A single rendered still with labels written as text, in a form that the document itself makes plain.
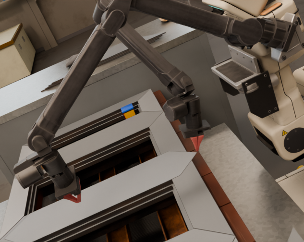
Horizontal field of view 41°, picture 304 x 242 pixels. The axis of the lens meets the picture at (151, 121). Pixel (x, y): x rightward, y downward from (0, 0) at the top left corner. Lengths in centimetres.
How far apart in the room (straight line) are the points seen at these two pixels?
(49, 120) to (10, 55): 635
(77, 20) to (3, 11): 155
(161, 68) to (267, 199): 57
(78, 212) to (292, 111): 84
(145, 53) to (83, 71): 37
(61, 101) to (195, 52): 121
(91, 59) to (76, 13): 837
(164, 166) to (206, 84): 91
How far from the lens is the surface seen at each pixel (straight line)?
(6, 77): 754
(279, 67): 151
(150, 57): 140
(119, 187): 146
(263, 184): 152
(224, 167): 165
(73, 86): 110
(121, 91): 217
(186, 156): 145
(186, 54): 218
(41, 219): 154
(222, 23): 120
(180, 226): 147
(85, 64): 110
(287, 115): 155
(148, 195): 138
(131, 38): 142
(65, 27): 950
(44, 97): 217
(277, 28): 127
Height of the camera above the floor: 162
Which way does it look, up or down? 25 degrees down
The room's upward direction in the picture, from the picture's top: 24 degrees counter-clockwise
